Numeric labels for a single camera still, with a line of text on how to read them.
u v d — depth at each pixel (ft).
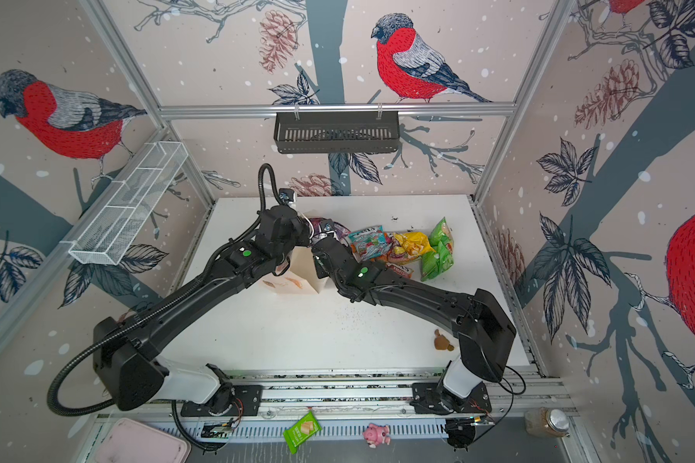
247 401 2.40
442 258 2.97
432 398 2.39
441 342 2.67
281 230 1.87
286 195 2.12
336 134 3.50
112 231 2.36
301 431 2.25
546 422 2.05
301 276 2.36
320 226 2.29
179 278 3.40
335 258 1.91
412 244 3.10
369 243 3.25
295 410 2.39
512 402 2.30
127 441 2.24
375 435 2.20
